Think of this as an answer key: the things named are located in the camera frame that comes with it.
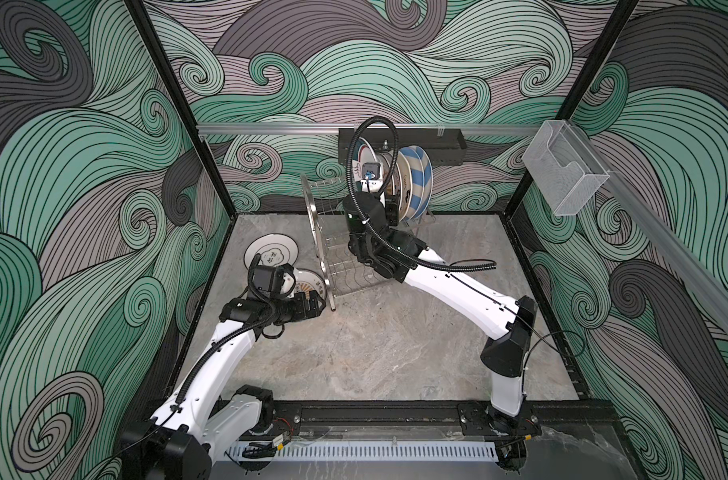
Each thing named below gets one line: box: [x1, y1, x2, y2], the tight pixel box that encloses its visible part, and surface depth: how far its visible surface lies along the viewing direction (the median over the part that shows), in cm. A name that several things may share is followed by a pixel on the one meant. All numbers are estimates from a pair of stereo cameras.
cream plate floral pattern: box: [392, 151, 413, 222], surface depth 70 cm
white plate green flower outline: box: [244, 233, 299, 269], surface depth 109 cm
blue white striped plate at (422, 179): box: [402, 145, 433, 220], surface depth 74 cm
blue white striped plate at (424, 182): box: [417, 145, 433, 220], surface depth 73 cm
